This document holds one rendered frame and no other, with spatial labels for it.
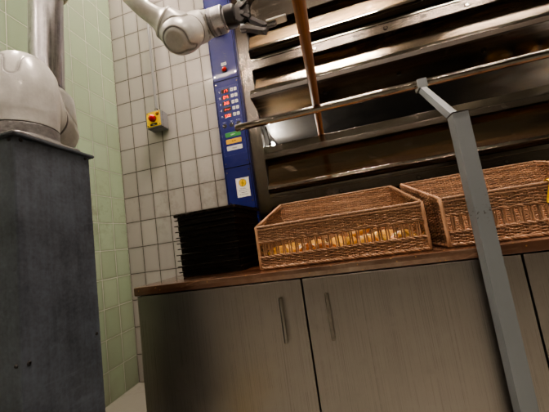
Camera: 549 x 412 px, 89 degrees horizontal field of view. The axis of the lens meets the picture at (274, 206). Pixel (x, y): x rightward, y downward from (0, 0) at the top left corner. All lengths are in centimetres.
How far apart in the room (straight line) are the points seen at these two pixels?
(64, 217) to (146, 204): 97
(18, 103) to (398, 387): 125
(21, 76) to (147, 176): 99
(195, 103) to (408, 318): 151
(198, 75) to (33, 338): 149
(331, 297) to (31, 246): 77
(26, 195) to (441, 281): 107
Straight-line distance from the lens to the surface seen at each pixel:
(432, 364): 100
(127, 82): 214
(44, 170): 89
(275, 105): 157
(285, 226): 96
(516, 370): 99
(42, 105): 98
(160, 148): 184
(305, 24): 81
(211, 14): 121
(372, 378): 99
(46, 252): 86
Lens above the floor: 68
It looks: 7 degrees up
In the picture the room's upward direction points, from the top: 8 degrees counter-clockwise
